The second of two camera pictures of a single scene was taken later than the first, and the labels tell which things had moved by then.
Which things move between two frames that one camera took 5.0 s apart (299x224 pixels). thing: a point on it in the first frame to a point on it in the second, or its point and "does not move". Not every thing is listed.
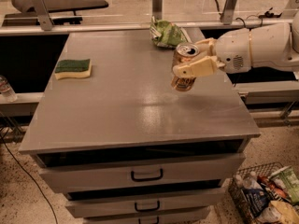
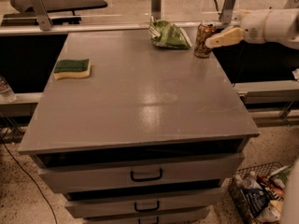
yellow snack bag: x=290 y=215 to x=274 y=212
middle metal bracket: x=157 y=3 does not move
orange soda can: x=185 y=53 to x=204 y=31
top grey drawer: x=141 y=173 does not move
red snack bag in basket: x=272 y=187 does not move
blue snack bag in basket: x=255 y=200 does not move
